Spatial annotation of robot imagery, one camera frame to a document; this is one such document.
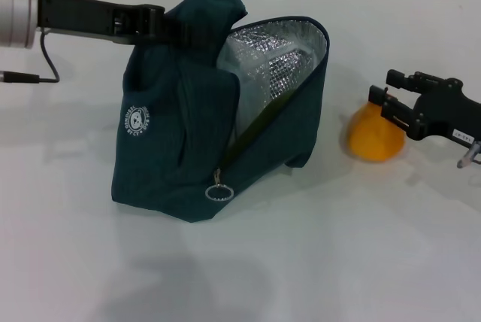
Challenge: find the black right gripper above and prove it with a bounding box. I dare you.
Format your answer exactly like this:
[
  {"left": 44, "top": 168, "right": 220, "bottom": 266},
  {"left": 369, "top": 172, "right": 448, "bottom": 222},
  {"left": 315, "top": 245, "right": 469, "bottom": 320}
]
[{"left": 369, "top": 68, "right": 481, "bottom": 147}]

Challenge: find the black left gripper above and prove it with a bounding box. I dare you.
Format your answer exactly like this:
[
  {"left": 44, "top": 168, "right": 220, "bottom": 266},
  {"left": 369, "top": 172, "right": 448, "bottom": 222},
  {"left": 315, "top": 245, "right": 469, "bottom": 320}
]
[{"left": 36, "top": 0, "right": 219, "bottom": 52}]

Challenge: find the orange pear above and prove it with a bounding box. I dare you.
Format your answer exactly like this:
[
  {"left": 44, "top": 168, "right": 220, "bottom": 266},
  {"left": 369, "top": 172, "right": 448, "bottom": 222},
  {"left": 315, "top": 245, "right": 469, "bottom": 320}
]
[{"left": 345, "top": 92, "right": 407, "bottom": 163}]

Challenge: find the green cucumber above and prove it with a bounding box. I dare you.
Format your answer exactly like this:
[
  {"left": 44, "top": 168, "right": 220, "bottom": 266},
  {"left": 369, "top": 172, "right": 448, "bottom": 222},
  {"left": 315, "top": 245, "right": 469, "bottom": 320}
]
[{"left": 227, "top": 87, "right": 301, "bottom": 157}]

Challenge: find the dark teal insulated lunch bag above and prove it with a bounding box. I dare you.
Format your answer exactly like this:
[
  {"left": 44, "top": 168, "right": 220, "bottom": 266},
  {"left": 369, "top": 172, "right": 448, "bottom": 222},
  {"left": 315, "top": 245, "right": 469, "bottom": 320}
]
[{"left": 111, "top": 0, "right": 331, "bottom": 223}]

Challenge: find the silver zipper pull ring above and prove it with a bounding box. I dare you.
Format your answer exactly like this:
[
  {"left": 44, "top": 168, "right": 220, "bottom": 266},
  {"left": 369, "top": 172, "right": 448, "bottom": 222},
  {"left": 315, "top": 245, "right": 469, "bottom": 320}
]
[{"left": 204, "top": 177, "right": 234, "bottom": 202}]

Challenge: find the dark left arm cable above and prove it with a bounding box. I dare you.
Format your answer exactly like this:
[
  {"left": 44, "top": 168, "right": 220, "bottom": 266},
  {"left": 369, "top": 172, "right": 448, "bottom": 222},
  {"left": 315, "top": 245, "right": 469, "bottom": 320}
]
[{"left": 0, "top": 32, "right": 61, "bottom": 85}]

